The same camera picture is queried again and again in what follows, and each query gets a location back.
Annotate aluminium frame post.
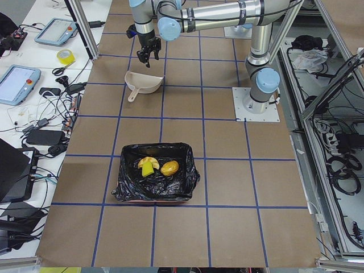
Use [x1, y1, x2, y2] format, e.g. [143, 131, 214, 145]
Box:
[65, 0, 100, 60]

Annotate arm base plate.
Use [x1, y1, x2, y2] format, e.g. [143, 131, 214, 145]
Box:
[232, 87, 280, 123]
[224, 26, 252, 39]

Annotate pale curved squash slice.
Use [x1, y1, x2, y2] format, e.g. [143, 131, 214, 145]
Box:
[138, 156, 160, 169]

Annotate upper teach pendant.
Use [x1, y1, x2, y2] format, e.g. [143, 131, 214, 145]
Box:
[34, 18, 77, 47]

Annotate black power adapter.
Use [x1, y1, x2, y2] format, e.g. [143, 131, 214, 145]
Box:
[26, 130, 65, 146]

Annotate green yellow sponge piece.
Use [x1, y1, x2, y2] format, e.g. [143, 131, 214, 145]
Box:
[142, 162, 154, 177]

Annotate beige plastic dustpan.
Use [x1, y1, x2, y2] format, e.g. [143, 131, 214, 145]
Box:
[125, 71, 164, 102]

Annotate yellow tape roll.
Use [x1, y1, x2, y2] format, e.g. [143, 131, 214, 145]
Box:
[56, 49, 76, 65]

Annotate black scissors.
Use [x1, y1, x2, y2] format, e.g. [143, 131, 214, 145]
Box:
[52, 61, 75, 76]

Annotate orange potato toy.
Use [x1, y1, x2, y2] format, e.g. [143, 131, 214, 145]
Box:
[160, 160, 179, 177]

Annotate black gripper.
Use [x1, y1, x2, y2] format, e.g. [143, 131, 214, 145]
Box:
[126, 24, 162, 68]

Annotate lower teach pendant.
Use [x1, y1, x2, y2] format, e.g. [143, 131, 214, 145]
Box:
[1, 65, 41, 106]

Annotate black trash bag bin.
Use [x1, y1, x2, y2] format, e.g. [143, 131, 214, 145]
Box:
[111, 143, 200, 202]

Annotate teach pendant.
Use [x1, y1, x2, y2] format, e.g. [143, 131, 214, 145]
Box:
[1, 65, 41, 106]
[34, 18, 77, 47]

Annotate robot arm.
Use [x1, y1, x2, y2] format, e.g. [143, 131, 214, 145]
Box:
[127, 0, 303, 114]

